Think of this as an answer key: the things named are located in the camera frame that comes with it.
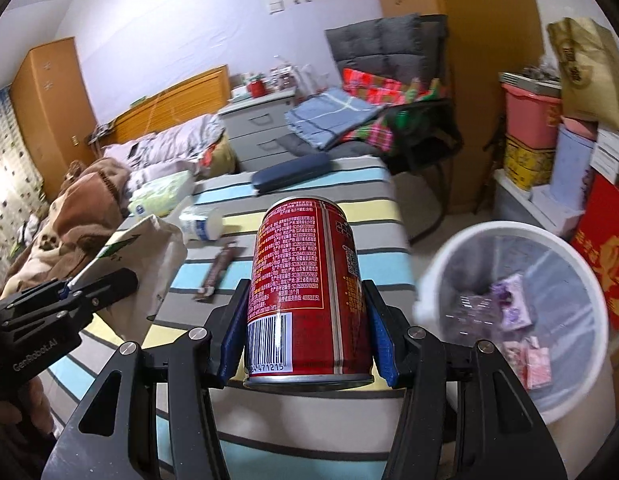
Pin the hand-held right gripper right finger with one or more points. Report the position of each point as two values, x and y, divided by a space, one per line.
384 345

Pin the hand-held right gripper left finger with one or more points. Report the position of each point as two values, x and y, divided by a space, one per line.
234 340

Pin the white paper bag green print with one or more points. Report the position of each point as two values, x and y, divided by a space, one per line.
149 260

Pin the black chair frame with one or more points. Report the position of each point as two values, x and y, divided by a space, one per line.
439 125

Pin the red gift box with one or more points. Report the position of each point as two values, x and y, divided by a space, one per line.
609 240

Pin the red drink can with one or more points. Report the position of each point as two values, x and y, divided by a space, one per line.
304 290

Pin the blue checked cloth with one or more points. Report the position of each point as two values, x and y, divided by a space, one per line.
329 115

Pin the lavender round box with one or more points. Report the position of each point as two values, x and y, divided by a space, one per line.
572 165

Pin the red and white carton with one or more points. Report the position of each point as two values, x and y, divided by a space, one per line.
532 365

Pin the yellow patterned box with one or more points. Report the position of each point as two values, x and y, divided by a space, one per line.
529 165

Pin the green and white tissue pack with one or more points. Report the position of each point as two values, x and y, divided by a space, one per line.
159 195

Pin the white cardboard box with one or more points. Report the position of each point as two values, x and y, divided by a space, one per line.
612 155

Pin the orange wooden cabinet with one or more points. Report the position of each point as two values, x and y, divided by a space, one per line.
489 60

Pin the grey storage box lid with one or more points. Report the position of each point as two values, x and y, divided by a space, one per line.
529 85

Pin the purple and white carton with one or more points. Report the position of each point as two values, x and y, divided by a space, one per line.
512 302

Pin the person's left hand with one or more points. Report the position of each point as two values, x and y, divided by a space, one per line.
37 405

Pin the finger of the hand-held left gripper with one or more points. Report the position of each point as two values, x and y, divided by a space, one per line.
34 295
104 287

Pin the dark blue glasses case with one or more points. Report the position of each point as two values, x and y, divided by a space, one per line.
289 175

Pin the white trash bin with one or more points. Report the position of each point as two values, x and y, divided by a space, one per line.
479 265

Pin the translucent white storage box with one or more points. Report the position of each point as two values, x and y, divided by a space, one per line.
519 205

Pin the red mug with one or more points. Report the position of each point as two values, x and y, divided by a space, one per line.
257 88

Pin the pink storage box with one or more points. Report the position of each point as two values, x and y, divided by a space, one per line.
529 115

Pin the wooden headboard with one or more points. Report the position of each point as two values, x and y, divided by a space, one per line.
189 95

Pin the patterned curtain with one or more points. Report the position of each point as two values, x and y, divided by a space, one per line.
9 170

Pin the brown paper bag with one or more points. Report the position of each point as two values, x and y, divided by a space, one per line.
589 75

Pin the brown blanket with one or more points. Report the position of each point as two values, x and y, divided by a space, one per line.
64 220

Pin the wooden wardrobe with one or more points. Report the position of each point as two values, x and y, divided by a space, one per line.
49 110

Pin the white plastic bottle blue label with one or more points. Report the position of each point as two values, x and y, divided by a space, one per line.
199 225

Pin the grey chair cushion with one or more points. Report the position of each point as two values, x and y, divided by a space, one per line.
374 45

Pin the power strip with plugs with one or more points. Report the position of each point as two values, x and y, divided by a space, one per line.
102 132

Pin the grey nightstand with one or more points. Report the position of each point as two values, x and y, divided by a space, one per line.
259 130

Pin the white wall switch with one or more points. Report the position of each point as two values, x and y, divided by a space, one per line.
277 7

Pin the red plaid blanket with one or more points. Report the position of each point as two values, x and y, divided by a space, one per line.
374 85

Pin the brown snack wrapper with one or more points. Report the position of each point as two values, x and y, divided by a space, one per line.
217 272

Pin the pink quilt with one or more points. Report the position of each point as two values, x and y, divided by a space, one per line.
174 145

